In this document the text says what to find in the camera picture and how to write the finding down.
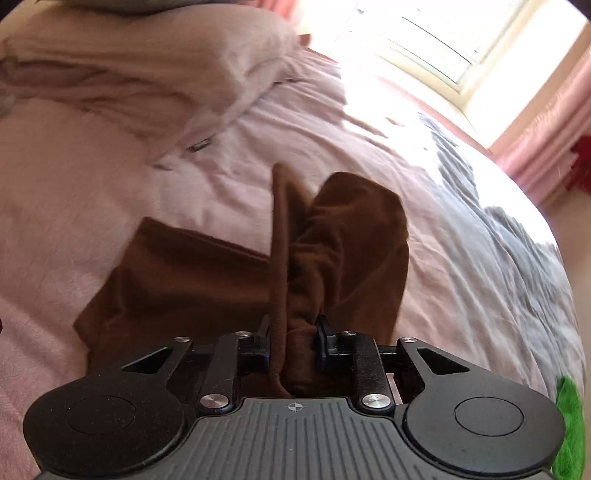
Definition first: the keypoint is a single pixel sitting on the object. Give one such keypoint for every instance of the white framed window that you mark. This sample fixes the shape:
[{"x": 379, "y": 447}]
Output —
[{"x": 429, "y": 41}]

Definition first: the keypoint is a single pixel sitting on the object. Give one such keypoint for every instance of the brown pants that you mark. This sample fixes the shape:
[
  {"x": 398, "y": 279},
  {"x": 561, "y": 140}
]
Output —
[{"x": 194, "y": 295}]

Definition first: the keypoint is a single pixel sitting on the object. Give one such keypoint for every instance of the folded pink duvet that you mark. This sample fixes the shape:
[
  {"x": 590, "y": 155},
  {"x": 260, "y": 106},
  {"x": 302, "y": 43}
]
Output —
[{"x": 138, "y": 64}]

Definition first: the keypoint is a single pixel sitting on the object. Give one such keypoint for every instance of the red object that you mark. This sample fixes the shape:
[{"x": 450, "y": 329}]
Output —
[{"x": 582, "y": 164}]

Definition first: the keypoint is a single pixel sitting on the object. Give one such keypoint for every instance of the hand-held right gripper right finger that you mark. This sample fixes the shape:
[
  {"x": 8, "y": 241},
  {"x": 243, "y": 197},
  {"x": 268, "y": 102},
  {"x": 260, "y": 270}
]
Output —
[{"x": 322, "y": 344}]

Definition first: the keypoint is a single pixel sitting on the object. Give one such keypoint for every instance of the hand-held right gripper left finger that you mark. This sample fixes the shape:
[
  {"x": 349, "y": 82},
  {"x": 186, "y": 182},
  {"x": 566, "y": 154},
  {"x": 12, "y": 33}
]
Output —
[{"x": 264, "y": 344}]

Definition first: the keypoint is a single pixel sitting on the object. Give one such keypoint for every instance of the pink grey striped bed cover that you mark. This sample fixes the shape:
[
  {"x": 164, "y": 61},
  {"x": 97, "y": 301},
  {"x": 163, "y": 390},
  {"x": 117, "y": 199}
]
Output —
[{"x": 461, "y": 240}]

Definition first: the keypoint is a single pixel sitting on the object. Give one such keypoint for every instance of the green fluffy object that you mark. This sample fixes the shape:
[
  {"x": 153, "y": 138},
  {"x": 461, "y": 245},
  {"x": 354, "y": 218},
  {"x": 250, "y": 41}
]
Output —
[{"x": 567, "y": 424}]

